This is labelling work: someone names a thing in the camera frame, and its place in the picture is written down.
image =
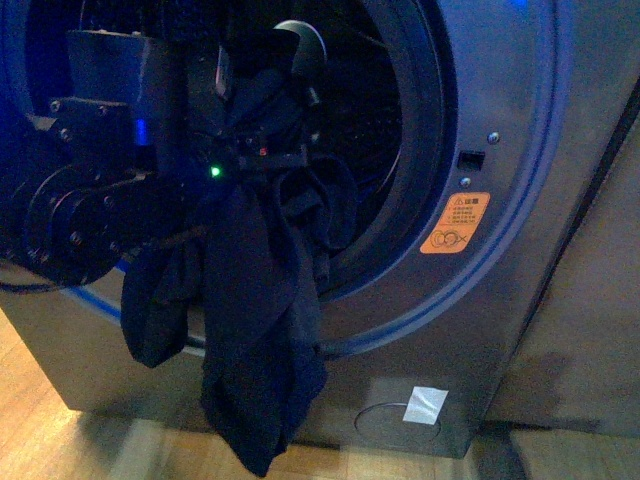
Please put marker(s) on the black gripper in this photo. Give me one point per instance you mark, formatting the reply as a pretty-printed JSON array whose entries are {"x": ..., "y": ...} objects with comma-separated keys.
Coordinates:
[{"x": 249, "y": 100}]

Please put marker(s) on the dark navy garment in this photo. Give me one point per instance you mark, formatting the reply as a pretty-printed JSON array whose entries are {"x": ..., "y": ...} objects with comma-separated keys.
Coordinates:
[{"x": 254, "y": 251}]

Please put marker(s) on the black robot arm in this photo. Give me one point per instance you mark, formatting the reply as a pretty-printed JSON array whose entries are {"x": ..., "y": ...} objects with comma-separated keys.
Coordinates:
[{"x": 142, "y": 152}]

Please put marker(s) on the grey front-load washing machine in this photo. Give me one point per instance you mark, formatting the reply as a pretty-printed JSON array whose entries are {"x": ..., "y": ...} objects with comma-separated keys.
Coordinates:
[{"x": 422, "y": 100}]

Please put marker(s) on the orange warning sticker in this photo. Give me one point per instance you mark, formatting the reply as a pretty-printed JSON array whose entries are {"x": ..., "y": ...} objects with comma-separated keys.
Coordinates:
[{"x": 457, "y": 224}]

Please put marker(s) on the white tape piece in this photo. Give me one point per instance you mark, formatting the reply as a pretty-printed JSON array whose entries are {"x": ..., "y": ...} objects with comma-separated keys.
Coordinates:
[{"x": 424, "y": 405}]

